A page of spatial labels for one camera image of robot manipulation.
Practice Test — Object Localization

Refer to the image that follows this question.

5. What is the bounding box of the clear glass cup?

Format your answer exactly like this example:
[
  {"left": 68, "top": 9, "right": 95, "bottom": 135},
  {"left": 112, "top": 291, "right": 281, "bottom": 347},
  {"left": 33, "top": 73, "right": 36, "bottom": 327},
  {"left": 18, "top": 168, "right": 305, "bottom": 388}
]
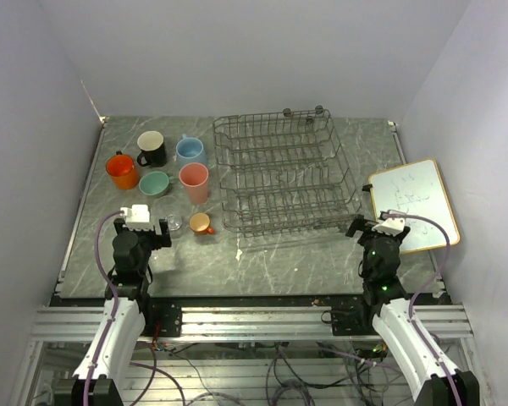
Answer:
[{"left": 151, "top": 195, "right": 183, "bottom": 231}]

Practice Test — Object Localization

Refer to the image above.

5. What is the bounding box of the small orange cup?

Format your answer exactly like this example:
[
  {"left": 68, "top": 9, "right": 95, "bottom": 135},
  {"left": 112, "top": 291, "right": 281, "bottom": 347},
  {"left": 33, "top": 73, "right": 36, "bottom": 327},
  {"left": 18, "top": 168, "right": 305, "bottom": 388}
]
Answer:
[{"left": 189, "top": 212, "right": 215, "bottom": 235}]

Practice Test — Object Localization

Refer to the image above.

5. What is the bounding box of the mint green mug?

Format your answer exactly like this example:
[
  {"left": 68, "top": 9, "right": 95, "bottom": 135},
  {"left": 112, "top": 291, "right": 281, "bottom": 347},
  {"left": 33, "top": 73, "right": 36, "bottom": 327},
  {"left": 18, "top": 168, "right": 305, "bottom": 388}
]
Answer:
[{"left": 138, "top": 171, "right": 175, "bottom": 198}]

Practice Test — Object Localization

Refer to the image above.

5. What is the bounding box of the large orange mug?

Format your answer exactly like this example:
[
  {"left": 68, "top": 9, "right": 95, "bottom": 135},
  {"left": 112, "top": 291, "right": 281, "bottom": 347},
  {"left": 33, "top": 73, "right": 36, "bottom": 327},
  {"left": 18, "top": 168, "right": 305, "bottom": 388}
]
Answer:
[{"left": 105, "top": 151, "right": 140, "bottom": 190}]

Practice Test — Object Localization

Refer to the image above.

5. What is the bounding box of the pink plastic tumbler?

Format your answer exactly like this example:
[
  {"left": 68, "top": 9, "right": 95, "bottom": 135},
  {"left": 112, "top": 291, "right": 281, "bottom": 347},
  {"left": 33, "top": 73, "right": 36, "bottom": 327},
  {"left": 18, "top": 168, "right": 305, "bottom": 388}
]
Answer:
[{"left": 179, "top": 162, "right": 209, "bottom": 205}]

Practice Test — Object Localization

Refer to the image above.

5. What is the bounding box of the black mug white inside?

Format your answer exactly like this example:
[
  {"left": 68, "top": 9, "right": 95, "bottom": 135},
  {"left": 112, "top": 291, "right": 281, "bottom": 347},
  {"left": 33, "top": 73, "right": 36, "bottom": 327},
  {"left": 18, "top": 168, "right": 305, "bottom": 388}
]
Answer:
[{"left": 136, "top": 130, "right": 167, "bottom": 167}]

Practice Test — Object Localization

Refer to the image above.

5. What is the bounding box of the light blue mug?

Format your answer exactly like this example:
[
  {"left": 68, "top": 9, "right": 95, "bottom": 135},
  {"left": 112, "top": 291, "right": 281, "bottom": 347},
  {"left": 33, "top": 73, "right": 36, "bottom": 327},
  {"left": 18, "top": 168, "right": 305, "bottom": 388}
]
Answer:
[{"left": 175, "top": 134, "right": 208, "bottom": 168}]

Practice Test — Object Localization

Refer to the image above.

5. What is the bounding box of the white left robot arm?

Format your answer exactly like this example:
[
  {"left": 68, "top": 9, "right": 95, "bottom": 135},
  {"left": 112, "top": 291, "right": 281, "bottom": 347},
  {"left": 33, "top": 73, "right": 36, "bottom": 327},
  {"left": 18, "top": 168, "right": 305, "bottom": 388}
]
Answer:
[{"left": 53, "top": 211, "right": 172, "bottom": 405}]

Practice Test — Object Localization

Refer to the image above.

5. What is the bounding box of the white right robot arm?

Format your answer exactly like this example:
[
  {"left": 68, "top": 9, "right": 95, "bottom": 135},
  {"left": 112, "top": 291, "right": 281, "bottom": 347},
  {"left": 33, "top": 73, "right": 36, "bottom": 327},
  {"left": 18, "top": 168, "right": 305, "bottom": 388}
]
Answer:
[{"left": 346, "top": 211, "right": 480, "bottom": 405}]

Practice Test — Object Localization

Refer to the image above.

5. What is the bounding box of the yellow framed whiteboard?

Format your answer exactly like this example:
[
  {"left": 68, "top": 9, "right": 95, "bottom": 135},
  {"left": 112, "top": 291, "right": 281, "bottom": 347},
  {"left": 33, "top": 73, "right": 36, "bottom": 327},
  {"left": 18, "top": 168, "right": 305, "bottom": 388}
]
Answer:
[{"left": 368, "top": 158, "right": 461, "bottom": 253}]

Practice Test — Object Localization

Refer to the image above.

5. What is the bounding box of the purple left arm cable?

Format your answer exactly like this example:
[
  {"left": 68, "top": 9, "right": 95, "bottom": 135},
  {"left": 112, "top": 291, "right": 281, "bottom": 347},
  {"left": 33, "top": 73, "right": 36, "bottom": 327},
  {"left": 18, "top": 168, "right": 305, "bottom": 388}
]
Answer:
[{"left": 80, "top": 211, "right": 187, "bottom": 406}]

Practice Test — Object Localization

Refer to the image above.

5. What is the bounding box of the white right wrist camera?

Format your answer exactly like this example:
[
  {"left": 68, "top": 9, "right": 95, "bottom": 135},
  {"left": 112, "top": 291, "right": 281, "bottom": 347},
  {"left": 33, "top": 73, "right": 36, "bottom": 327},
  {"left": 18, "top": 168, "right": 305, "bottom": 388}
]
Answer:
[{"left": 372, "top": 210, "right": 406, "bottom": 236}]

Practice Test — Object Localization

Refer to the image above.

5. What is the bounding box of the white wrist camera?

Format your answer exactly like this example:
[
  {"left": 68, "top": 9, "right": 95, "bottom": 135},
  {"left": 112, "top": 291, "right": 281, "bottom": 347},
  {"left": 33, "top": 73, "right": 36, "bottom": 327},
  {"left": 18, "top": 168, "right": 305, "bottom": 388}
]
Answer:
[
  {"left": 120, "top": 204, "right": 152, "bottom": 230},
  {"left": 372, "top": 210, "right": 406, "bottom": 236}
]

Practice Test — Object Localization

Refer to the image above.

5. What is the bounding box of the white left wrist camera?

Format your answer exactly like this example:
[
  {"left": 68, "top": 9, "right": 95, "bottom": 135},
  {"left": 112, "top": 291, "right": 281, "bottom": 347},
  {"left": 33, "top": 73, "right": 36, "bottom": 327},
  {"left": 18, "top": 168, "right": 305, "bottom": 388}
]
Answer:
[{"left": 120, "top": 204, "right": 152, "bottom": 230}]

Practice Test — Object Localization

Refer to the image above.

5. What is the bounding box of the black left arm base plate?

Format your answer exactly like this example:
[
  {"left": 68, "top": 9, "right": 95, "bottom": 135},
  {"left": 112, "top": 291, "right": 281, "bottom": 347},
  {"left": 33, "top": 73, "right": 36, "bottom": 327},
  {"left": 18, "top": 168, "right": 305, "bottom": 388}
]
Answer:
[{"left": 143, "top": 300, "right": 183, "bottom": 338}]

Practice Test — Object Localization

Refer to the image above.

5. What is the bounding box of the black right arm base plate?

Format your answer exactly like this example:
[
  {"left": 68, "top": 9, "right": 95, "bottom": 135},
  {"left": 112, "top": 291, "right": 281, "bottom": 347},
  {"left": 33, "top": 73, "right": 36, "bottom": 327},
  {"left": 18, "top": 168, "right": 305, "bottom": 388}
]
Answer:
[{"left": 320, "top": 309, "right": 376, "bottom": 337}]

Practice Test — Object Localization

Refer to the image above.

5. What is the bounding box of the aluminium mounting rail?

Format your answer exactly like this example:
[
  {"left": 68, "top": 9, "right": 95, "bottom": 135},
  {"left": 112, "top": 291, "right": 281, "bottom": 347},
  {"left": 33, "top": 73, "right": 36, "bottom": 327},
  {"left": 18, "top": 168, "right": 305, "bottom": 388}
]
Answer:
[{"left": 29, "top": 304, "right": 474, "bottom": 343}]

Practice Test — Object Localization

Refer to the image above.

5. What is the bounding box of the grey wire dish rack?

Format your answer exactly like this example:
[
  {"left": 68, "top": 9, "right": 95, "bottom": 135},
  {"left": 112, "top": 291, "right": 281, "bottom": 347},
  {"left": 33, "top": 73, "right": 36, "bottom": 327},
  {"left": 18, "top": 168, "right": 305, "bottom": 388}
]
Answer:
[{"left": 213, "top": 106, "right": 361, "bottom": 236}]

